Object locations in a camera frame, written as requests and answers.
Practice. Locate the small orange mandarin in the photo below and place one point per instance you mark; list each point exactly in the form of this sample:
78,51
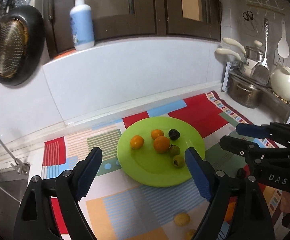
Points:
156,133

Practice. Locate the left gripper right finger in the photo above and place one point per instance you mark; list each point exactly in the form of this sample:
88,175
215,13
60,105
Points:
251,217

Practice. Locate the white ceramic pot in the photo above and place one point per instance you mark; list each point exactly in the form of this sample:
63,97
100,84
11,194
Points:
280,81

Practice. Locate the steel stock pot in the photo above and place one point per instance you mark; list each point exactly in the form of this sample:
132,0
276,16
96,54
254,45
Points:
244,93

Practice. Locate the green fruit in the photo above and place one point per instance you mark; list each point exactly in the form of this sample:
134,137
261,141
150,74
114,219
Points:
178,161
174,150

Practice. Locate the dark plum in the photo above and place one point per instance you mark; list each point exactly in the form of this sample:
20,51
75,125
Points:
174,134

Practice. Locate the brass perforated strainer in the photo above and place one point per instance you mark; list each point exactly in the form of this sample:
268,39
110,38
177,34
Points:
13,39

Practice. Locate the colourful patchwork cloth mat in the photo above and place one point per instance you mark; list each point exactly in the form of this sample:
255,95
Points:
138,192

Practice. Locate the large orange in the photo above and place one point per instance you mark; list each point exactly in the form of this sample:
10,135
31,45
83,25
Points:
230,209

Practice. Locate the white rice paddle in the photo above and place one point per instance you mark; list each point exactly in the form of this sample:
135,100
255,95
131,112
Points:
283,47

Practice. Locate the white handled saucepan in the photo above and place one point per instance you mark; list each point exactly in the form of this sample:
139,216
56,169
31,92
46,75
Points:
249,56

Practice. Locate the white blue pump bottle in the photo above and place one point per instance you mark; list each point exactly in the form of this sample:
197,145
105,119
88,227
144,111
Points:
82,26

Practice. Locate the black scissors on wall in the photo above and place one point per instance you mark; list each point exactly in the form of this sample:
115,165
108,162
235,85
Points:
248,16

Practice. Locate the small orange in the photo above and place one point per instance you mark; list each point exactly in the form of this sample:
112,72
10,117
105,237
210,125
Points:
136,142

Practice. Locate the black frying pan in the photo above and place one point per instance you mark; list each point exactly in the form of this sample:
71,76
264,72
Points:
32,19

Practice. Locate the green plate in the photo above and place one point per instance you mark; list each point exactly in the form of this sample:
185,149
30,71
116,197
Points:
149,167

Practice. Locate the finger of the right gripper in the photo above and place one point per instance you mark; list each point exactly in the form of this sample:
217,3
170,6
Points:
274,131
252,150

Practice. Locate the tan round fruit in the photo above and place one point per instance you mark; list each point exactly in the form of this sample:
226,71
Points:
182,219
190,234

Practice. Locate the thin gooseneck faucet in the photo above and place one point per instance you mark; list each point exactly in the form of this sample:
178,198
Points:
18,165

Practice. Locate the orange with stem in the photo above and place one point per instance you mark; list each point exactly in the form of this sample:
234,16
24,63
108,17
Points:
161,144

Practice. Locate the green fruit front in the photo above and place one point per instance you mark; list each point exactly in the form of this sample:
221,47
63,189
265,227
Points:
178,161

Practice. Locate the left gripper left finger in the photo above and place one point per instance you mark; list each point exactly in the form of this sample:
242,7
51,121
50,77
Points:
36,219

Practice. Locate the white metal shelf rack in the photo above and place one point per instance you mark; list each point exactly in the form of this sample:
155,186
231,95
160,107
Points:
269,97

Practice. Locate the steel sink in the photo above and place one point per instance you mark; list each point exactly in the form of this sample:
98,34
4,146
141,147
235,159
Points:
12,189

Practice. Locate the metal spatula turner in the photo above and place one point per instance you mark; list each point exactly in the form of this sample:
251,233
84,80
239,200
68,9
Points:
260,72

